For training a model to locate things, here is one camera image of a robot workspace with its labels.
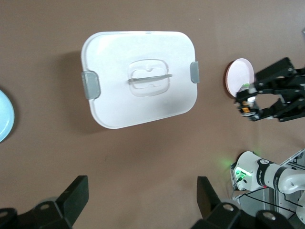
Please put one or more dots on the light blue round plate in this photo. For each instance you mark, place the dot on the light blue round plate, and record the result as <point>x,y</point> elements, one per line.
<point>6,114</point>

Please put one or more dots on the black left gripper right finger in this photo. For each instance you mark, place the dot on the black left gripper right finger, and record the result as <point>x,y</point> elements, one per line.
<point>207,198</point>

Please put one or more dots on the orange and black switch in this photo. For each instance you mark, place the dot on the orange and black switch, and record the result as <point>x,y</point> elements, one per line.
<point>245,110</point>

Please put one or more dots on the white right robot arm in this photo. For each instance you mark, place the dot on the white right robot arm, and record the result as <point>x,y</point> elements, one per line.
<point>250,162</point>

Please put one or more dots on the pink round plate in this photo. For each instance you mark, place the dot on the pink round plate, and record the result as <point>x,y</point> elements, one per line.
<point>238,74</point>

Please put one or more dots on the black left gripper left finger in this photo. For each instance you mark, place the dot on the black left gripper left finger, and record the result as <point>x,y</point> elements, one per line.
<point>71,198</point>

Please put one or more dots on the white lidded storage box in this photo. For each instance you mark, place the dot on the white lidded storage box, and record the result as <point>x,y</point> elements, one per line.
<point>143,107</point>

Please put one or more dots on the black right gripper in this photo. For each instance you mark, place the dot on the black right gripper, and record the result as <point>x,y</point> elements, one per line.
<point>300,90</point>

